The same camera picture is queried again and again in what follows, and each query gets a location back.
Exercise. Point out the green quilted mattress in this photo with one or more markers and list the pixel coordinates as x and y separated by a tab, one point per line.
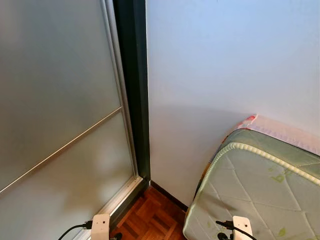
250	190

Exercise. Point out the dark wooden baseboard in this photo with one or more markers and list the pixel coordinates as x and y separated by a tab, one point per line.
167	194

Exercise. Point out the frosted glass sliding door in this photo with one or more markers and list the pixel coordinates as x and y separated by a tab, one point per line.
50	75

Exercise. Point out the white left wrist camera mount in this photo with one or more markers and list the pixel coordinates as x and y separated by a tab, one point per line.
100	227

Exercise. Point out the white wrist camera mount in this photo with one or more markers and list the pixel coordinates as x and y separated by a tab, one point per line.
242	226
100	227

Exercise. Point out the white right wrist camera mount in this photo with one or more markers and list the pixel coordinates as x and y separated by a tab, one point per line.
242	226

